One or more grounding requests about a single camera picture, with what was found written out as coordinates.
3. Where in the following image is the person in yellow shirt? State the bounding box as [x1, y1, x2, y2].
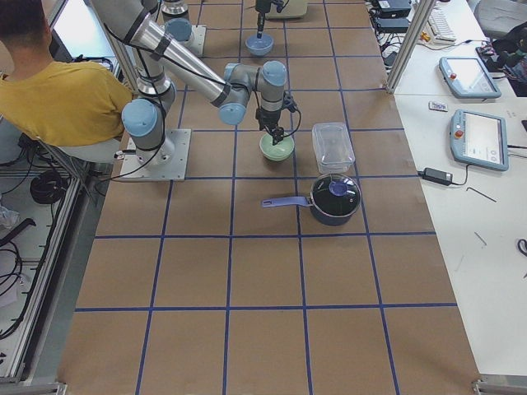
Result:
[1, 1, 133, 147]

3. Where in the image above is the green bowl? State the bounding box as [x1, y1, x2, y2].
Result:
[259, 134, 295, 161]

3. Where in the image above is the teach pendant tablet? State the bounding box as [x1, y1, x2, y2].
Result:
[439, 57, 501, 99]
[449, 109, 509, 171]

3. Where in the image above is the black power adapter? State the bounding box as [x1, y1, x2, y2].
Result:
[417, 167, 453, 186]

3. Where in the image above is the aluminium frame post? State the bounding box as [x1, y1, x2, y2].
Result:
[385, 0, 436, 94]

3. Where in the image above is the upper teach pendant tablet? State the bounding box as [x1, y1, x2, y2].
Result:
[439, 57, 501, 99]

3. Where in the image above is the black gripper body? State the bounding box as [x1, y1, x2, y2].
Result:
[255, 92, 298, 135]
[254, 0, 284, 12]

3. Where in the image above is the small printed card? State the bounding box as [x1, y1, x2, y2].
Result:
[428, 101, 449, 112]

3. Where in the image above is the blue saucepan with lid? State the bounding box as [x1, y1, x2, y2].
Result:
[261, 174, 361, 226]

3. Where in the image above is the lower teach pendant tablet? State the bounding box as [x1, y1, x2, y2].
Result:
[449, 109, 509, 171]

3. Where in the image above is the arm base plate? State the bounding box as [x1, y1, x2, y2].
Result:
[119, 128, 192, 182]
[165, 24, 206, 57]

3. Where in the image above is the clear plastic food container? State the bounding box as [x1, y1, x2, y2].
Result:
[312, 123, 355, 174]

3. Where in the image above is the black allen key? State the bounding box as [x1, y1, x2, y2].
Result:
[465, 187, 497, 203]

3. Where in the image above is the white keyboard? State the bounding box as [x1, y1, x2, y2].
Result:
[425, 8, 457, 44]

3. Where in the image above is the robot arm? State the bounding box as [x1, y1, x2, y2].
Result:
[92, 1, 298, 161]
[161, 0, 288, 42]

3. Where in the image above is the blue bowl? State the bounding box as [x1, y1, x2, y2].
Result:
[245, 34, 274, 57]

